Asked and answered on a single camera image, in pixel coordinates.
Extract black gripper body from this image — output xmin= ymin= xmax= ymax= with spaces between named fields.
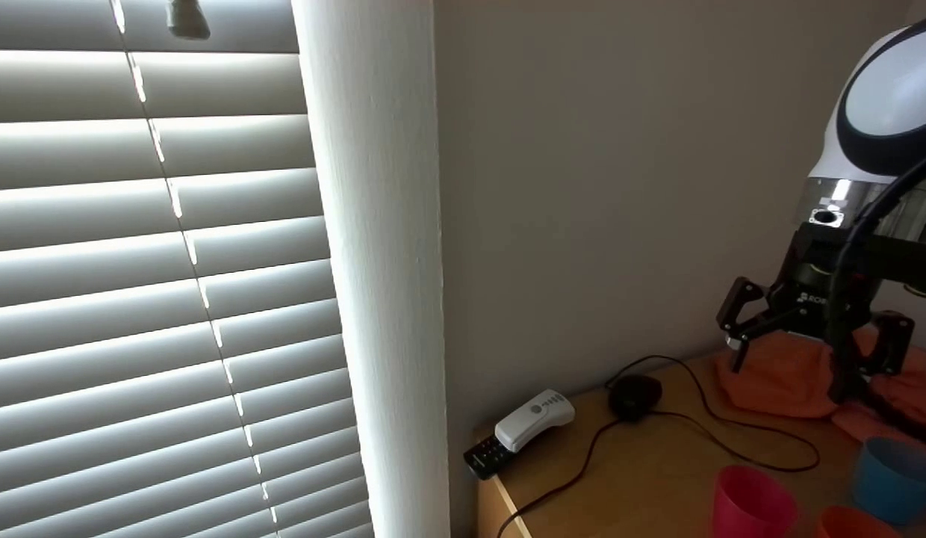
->
xmin=768 ymin=224 xmax=926 ymax=338

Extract pink plastic cup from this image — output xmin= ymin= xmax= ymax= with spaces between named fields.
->
xmin=710 ymin=466 xmax=796 ymax=538

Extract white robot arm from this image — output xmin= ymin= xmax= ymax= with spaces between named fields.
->
xmin=717 ymin=18 xmax=926 ymax=368

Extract blue plastic cup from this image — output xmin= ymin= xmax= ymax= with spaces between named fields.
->
xmin=852 ymin=438 xmax=926 ymax=526

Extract orange towel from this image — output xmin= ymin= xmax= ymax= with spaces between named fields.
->
xmin=713 ymin=332 xmax=926 ymax=445

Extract black power adapter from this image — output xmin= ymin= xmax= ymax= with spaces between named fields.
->
xmin=610 ymin=377 xmax=662 ymax=421

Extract wooden dresser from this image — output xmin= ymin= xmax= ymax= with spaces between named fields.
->
xmin=474 ymin=354 xmax=859 ymax=538

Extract white handheld device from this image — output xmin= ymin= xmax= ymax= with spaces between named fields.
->
xmin=493 ymin=389 xmax=575 ymax=456

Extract black remote control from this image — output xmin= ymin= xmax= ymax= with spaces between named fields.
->
xmin=463 ymin=438 xmax=514 ymax=478

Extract white window blinds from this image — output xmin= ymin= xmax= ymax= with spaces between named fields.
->
xmin=0 ymin=0 xmax=374 ymax=538

